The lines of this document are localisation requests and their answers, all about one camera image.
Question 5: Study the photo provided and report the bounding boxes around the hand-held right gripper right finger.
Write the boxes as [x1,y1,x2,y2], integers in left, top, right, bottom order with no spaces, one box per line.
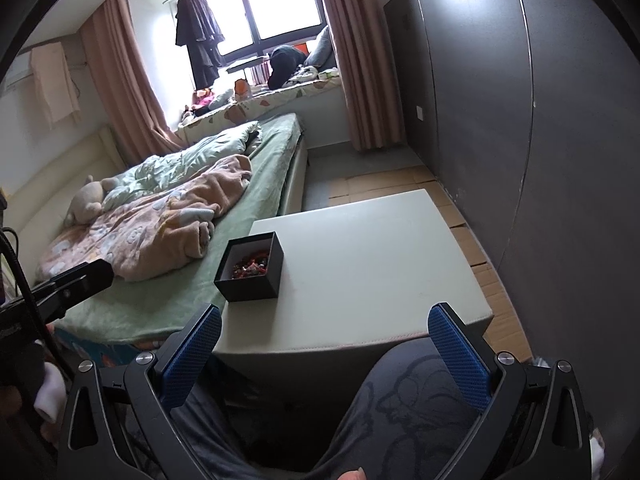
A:
[427,302,594,480]

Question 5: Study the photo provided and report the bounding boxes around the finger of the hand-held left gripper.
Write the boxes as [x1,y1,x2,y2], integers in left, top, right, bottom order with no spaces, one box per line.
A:
[31,258,116,322]

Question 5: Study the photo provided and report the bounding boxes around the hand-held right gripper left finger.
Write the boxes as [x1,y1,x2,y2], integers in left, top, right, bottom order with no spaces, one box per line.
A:
[52,302,226,480]

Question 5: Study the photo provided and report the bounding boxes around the black jewelry box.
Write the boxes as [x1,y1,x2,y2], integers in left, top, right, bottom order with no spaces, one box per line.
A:
[213,231,285,302]

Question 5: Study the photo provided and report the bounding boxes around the red string bracelet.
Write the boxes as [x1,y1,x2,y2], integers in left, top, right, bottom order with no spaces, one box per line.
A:
[231,251,269,279]

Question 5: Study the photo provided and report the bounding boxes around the dark bead bracelet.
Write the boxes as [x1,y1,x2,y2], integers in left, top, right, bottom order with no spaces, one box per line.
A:
[240,250,271,277]

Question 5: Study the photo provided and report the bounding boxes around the person's left hand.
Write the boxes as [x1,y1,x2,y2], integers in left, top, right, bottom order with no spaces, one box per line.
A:
[0,358,68,442]

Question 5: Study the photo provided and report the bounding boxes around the beige stuffed toy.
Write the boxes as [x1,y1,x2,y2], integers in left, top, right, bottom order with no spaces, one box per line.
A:
[62,175,109,226]

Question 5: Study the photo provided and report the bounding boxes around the person's grey pants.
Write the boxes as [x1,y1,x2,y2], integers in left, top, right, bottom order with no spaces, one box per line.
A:
[122,335,506,480]

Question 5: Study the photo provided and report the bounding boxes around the pink fleece blanket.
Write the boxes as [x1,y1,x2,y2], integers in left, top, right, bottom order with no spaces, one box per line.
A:
[39,154,254,282]

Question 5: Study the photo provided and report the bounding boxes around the white table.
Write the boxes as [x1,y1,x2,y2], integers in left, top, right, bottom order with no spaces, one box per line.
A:
[215,188,496,378]

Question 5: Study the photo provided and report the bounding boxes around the green floral quilt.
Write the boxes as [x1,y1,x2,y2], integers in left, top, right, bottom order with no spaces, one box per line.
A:
[101,120,264,212]

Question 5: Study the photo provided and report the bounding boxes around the bed with green sheet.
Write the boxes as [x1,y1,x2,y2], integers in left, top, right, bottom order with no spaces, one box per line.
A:
[0,112,309,358]

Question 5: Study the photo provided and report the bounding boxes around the pink hanging towel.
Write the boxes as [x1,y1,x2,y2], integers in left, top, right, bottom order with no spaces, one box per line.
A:
[28,41,82,129]

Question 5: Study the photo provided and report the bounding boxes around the pink curtain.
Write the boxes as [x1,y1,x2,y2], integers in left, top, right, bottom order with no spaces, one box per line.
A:
[312,0,407,152]
[79,0,187,167]

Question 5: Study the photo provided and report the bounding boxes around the pink plush toy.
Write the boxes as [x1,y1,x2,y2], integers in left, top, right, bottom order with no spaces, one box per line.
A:
[191,88,217,117]

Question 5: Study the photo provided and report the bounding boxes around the white air conditioner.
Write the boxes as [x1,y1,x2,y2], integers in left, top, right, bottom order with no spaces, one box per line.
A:
[0,50,37,93]

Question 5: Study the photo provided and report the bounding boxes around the floral window seat cushion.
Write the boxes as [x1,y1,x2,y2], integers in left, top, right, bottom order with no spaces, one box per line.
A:
[177,67,345,145]

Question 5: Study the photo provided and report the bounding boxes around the dark grey wardrobe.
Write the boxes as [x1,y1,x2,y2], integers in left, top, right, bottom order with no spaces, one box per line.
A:
[383,0,640,461]

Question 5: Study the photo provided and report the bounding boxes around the black hanging coat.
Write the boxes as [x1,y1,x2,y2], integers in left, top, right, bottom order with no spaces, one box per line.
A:
[174,0,227,90]

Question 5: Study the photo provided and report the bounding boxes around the black bag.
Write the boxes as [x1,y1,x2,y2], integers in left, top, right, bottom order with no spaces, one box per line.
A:
[266,44,312,89]

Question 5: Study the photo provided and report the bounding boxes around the grey pillow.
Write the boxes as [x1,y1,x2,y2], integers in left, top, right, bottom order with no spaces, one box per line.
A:
[301,24,337,69]

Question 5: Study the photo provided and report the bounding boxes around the window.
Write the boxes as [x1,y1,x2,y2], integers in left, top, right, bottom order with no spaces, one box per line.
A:
[202,0,329,60]

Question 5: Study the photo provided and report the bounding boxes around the black cable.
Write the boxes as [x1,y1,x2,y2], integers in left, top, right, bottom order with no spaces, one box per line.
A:
[0,227,68,378]

